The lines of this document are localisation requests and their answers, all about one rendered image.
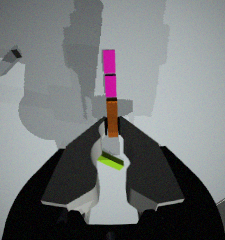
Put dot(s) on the orange rod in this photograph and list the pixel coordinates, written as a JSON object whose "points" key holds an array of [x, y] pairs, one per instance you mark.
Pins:
{"points": [[112, 116]]}

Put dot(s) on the lime green rod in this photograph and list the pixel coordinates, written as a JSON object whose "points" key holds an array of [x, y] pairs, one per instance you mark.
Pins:
{"points": [[111, 161]]}

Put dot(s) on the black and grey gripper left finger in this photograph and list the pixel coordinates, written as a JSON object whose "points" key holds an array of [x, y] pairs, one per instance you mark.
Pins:
{"points": [[67, 181]]}

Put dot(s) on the magenta rod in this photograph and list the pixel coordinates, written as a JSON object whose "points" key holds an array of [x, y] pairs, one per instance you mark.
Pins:
{"points": [[110, 85], [109, 61]]}

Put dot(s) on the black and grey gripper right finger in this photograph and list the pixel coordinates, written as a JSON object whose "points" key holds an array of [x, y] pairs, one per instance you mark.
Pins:
{"points": [[157, 179]]}

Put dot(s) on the grey rectangular rod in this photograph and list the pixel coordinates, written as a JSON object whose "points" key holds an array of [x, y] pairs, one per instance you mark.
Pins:
{"points": [[9, 61]]}

